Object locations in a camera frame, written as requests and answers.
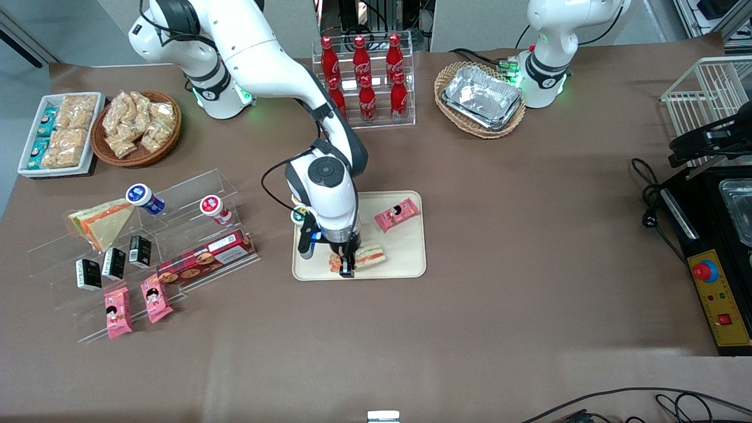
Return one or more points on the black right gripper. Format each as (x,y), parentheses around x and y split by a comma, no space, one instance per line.
(345,251)

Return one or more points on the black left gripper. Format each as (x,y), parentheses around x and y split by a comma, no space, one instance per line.
(700,141)

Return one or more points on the long sandwich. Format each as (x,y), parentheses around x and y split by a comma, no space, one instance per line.
(370,254)

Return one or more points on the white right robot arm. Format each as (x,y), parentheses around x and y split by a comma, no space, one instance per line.
(264,53)

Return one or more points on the beige plastic tray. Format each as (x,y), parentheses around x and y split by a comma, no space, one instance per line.
(399,258)

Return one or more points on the aluminium foil tray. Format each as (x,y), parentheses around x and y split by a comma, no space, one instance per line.
(741,211)
(482,94)

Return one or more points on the triangular wrapped sandwich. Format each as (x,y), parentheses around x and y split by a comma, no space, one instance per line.
(106,226)

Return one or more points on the white rectangular plastic tray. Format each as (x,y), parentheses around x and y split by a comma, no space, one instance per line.
(51,101)

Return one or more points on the black sealing machine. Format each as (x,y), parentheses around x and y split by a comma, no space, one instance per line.
(705,200)

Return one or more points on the green lid yogurt cup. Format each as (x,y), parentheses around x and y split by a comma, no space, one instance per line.
(298,216)

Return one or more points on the pink snack bar packet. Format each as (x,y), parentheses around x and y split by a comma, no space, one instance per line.
(117,314)
(156,299)
(397,215)

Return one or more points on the red emergency stop button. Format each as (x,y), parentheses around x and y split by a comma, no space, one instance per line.
(704,271)

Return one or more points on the grey metal shelf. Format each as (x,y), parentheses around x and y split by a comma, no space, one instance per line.
(711,17)

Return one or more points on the red tartan shortbread box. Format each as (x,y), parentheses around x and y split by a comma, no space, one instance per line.
(205,258)

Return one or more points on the clear acrylic bottle rack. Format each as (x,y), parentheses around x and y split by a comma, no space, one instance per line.
(382,126)

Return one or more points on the red lid yogurt cup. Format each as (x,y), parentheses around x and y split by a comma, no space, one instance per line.
(211,205)

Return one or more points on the small white object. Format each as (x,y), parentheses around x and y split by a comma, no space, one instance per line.
(383,417)

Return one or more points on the yellow control panel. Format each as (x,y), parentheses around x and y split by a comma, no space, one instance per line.
(725,299)

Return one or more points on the red cola bottle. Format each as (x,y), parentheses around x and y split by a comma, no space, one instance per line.
(361,59)
(399,101)
(394,56)
(368,104)
(329,59)
(339,94)

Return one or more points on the clear acrylic tiered stand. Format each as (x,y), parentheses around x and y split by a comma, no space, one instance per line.
(188,200)

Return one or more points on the light wicker basket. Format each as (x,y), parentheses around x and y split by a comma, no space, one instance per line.
(482,133)

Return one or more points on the small black carton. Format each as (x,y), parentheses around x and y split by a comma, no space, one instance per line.
(113,264)
(89,275)
(140,251)

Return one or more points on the blue lid yogurt cup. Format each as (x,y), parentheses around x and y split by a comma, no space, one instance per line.
(141,195)

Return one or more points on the clear bag of fried snacks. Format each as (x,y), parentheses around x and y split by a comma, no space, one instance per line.
(141,103)
(155,136)
(117,111)
(163,113)

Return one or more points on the dark brown wicker basket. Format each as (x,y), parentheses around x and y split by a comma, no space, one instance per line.
(141,158)

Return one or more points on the black equipment rack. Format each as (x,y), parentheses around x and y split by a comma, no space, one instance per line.
(376,14)

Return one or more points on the clear pack of crackers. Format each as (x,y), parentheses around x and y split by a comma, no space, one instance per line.
(69,138)
(77,111)
(61,157)

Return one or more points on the teal snack packet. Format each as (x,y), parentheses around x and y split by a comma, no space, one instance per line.
(38,154)
(47,122)

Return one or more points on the black metal bar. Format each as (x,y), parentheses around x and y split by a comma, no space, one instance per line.
(23,42)

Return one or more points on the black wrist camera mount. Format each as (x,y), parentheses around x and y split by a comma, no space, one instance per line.
(306,238)

